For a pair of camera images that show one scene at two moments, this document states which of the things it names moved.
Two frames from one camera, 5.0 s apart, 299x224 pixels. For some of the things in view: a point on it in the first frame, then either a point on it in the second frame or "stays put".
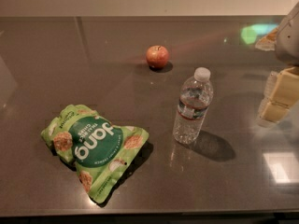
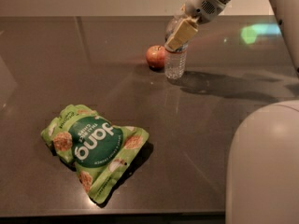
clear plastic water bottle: (195, 96) to (175, 61)
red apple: (157, 56) stays put
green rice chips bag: (99, 148) stays put
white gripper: (289, 39) to (204, 7)
